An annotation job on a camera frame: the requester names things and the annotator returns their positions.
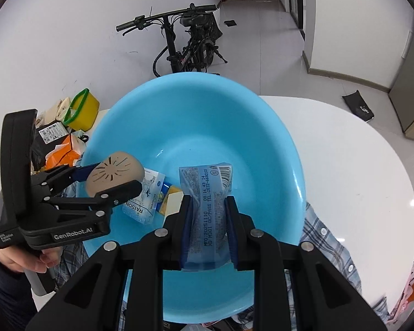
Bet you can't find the blue plaid shirt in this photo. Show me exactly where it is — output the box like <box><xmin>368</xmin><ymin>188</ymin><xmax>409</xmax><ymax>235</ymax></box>
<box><xmin>52</xmin><ymin>182</ymin><xmax>390</xmax><ymax>330</ymax></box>

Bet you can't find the white barcode cardboard box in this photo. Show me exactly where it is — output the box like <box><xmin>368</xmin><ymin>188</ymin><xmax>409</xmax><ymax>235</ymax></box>
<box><xmin>164</xmin><ymin>192</ymin><xmax>184</xmax><ymax>217</ymax></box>

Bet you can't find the orange snack bag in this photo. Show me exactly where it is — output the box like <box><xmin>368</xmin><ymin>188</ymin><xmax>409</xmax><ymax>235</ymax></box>
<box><xmin>45</xmin><ymin>135</ymin><xmax>86</xmax><ymax>170</ymax></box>

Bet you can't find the person left hand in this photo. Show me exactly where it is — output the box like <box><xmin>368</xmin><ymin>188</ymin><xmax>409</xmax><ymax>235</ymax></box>
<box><xmin>0</xmin><ymin>245</ymin><xmax>63</xmax><ymax>275</ymax></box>

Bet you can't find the beige round vented case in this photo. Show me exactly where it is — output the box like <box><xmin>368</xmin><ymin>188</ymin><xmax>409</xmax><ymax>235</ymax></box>
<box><xmin>85</xmin><ymin>151</ymin><xmax>145</xmax><ymax>197</ymax></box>

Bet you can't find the blue plastic basin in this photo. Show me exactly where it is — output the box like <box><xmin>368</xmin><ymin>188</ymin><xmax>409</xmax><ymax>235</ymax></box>
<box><xmin>81</xmin><ymin>73</ymin><xmax>306</xmax><ymax>324</ymax></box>

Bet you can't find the yellow green-rimmed container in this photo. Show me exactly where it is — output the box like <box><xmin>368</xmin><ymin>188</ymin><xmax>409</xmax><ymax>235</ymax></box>
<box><xmin>63</xmin><ymin>88</ymin><xmax>100</xmax><ymax>132</ymax></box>

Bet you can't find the light blue wipes packet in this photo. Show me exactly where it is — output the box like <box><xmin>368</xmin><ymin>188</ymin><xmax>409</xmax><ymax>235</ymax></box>
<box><xmin>179</xmin><ymin>163</ymin><xmax>232</xmax><ymax>271</ymax></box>

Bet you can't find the black snack bag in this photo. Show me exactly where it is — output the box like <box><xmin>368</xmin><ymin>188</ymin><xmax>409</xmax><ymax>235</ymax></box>
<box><xmin>30</xmin><ymin>121</ymin><xmax>69</xmax><ymax>171</ymax></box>

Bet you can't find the black bicycle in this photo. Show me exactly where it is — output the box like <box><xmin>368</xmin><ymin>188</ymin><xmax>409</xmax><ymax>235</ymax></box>
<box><xmin>116</xmin><ymin>3</ymin><xmax>227</xmax><ymax>78</ymax></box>

